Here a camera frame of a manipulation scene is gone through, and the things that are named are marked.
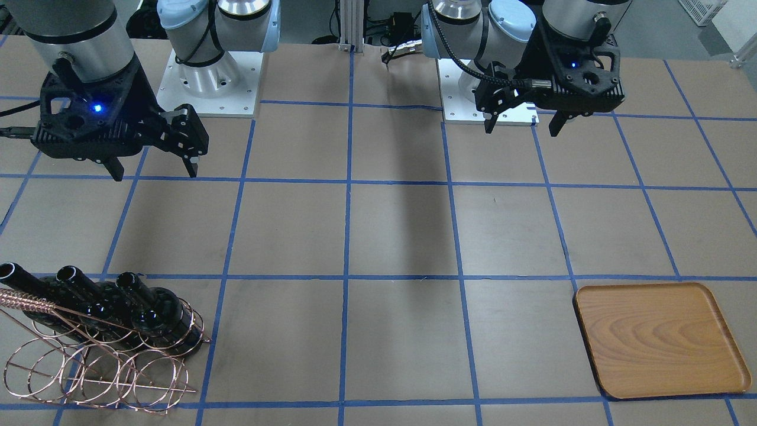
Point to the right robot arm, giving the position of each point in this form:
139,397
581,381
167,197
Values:
90,34

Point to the white plastic crate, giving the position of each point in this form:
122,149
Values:
702,12

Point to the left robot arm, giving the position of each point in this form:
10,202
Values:
500,61

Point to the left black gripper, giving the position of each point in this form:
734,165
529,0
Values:
528,62

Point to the aluminium frame post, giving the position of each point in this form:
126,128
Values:
351,25

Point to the wooden tray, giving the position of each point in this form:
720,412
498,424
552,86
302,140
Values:
659,340

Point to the dark wine bottle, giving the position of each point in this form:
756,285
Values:
159,316
17,278
104,309

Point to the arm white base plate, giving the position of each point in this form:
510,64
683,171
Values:
228,88
458,100

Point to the copper wire wine basket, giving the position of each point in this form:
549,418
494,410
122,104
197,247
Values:
54,369

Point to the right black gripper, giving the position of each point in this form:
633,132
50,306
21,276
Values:
141,89

